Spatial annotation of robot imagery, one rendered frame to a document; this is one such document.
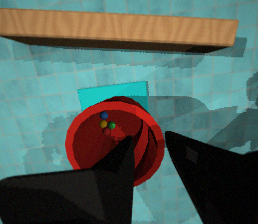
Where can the red cup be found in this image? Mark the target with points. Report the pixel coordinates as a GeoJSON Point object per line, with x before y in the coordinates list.
{"type": "Point", "coordinates": [85, 143]}

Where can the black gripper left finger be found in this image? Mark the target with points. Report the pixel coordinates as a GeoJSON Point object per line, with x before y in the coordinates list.
{"type": "Point", "coordinates": [102, 193]}

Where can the yellow marble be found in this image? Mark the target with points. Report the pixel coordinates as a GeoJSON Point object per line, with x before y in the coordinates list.
{"type": "Point", "coordinates": [102, 123]}

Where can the green marble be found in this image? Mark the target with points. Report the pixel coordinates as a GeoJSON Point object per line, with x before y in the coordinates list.
{"type": "Point", "coordinates": [111, 125]}

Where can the dark red marble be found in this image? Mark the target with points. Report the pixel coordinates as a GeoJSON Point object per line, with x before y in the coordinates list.
{"type": "Point", "coordinates": [106, 131]}

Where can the tan wooden flat bar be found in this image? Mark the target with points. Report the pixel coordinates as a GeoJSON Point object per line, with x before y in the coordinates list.
{"type": "Point", "coordinates": [117, 30]}

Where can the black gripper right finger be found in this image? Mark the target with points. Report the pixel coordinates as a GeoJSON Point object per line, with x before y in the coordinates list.
{"type": "Point", "coordinates": [223, 185]}

